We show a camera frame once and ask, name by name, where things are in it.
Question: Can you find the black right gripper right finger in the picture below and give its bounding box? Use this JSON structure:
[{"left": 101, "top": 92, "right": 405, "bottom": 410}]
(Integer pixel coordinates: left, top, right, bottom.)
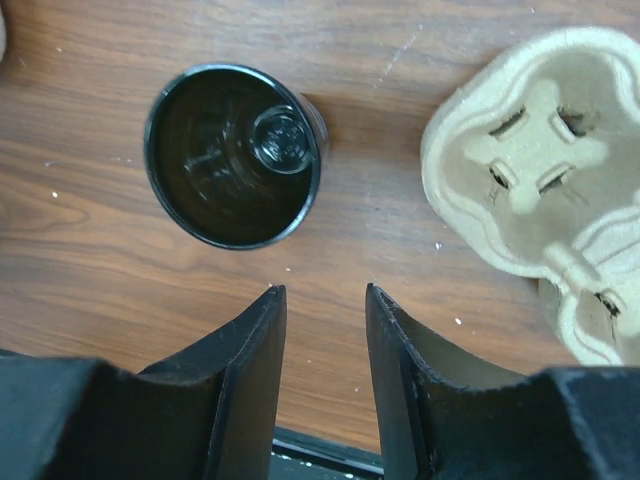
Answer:
[{"left": 365, "top": 285, "right": 639, "bottom": 479}]

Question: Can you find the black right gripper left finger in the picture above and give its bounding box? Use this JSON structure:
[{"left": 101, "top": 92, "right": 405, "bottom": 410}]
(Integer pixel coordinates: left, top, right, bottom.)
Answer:
[{"left": 1, "top": 286, "right": 287, "bottom": 479}]

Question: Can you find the beige pulp cup carrier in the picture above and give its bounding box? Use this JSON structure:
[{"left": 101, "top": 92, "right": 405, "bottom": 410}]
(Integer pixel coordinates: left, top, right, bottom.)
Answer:
[{"left": 420, "top": 27, "right": 639, "bottom": 366}]

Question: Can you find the cream square bowl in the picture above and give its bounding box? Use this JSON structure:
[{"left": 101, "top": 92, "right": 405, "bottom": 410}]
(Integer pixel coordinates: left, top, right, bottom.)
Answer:
[{"left": 0, "top": 3, "right": 8, "bottom": 62}]

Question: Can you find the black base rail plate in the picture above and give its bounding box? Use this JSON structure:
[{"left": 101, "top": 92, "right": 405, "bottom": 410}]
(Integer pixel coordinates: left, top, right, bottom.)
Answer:
[{"left": 268, "top": 427, "right": 384, "bottom": 480}]

